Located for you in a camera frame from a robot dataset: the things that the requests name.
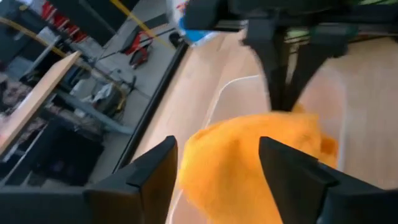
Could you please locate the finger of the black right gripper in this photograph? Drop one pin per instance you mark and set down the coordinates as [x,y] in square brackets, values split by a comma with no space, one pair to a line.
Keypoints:
[270,56]
[314,49]

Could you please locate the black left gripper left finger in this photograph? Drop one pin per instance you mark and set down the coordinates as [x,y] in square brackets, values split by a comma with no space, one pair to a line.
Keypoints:
[130,199]

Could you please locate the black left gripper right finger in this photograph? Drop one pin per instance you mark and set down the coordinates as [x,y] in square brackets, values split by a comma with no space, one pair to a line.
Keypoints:
[311,196]

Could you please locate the green microfiber towel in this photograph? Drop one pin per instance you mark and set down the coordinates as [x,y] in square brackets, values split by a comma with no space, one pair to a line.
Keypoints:
[298,33]

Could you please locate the orange microfiber towel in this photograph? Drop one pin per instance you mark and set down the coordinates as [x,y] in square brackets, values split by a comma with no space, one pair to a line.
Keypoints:
[236,161]

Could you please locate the white plastic basket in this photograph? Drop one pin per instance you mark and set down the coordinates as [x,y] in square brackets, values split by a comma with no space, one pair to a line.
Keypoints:
[236,96]

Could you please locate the clear spray bottle white trigger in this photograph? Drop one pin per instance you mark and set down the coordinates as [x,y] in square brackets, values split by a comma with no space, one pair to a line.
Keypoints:
[199,35]

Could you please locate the light wooden tabletop board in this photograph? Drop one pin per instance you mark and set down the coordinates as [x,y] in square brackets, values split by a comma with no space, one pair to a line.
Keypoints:
[37,96]

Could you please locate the black aluminium table frame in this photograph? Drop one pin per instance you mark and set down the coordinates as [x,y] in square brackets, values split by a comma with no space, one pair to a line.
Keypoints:
[149,109]

